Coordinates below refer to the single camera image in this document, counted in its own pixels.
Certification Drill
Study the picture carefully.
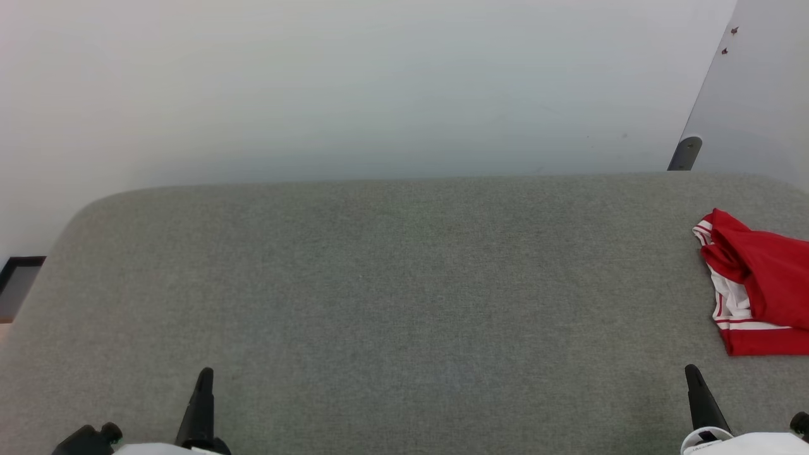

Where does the red and white garment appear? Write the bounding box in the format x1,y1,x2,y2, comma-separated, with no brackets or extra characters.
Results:
692,209,809,357

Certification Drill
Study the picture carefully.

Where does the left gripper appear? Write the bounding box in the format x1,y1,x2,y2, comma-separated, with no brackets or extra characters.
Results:
175,368,233,455

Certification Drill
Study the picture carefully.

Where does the dark framed floor panel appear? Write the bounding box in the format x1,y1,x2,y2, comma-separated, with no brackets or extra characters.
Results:
0,255,47,324

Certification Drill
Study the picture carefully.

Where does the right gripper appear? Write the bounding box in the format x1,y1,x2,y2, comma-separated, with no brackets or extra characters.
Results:
681,364,734,455

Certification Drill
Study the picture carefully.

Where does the grey metal wall bracket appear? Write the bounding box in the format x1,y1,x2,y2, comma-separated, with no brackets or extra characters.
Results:
667,135,703,172

